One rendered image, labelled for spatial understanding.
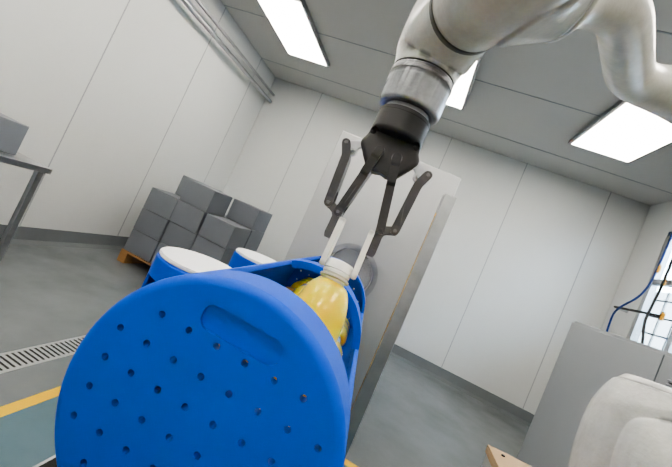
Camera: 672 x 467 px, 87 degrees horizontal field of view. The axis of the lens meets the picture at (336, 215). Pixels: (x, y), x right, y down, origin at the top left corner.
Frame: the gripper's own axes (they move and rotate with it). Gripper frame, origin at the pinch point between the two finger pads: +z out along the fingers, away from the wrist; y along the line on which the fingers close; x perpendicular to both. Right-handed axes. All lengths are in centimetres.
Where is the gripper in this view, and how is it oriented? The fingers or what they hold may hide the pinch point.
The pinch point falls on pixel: (347, 248)
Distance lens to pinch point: 48.5
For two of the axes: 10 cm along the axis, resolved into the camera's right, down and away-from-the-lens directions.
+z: -4.0, 9.1, -0.5
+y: -9.1, -3.9, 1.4
